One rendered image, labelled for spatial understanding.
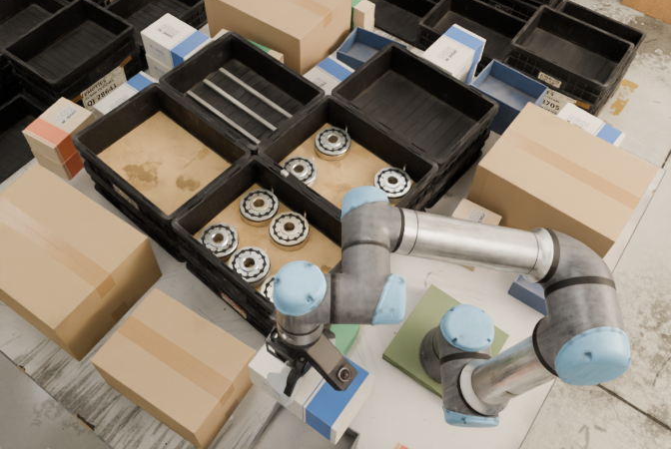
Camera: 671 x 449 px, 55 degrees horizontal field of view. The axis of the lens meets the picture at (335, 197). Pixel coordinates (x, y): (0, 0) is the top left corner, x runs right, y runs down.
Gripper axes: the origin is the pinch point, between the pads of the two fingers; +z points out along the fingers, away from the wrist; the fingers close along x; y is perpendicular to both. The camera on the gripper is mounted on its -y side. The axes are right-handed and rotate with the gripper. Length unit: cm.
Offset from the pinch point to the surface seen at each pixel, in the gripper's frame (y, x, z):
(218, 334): 28.8, -2.2, 24.6
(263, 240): 38, -29, 28
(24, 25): 209, -72, 72
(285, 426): 5.6, 3.0, 35.4
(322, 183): 37, -54, 28
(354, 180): 30, -60, 28
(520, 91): 9, -126, 33
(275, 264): 30.9, -25.7, 27.6
